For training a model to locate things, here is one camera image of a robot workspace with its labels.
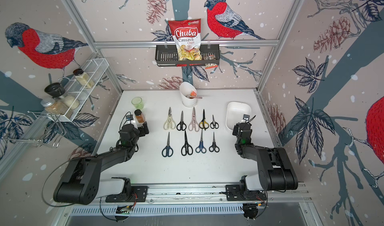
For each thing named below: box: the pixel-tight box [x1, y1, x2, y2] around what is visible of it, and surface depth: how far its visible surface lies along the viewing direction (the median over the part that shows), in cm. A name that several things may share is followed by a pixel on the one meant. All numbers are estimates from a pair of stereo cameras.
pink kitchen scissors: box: [188, 107, 200, 132], surface depth 102 cm
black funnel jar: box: [44, 82, 68, 99], surface depth 64 cm
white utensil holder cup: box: [179, 81, 198, 108], surface depth 108 cm
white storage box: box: [226, 101, 252, 131], surface depth 106 cm
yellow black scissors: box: [199, 109, 210, 131], surface depth 102 cm
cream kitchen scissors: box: [163, 106, 176, 130], surface depth 103 cm
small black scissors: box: [176, 110, 187, 131], surface depth 102 cm
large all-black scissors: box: [181, 130, 193, 156], surface depth 91 cm
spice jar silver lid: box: [40, 97, 68, 115], surface depth 62 cm
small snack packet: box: [204, 55, 219, 70], surface depth 92 cm
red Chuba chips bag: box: [168, 18, 203, 61], surface depth 84 cm
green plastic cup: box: [131, 96, 145, 110], surface depth 109 cm
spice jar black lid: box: [73, 68, 95, 89], surface depth 76 cm
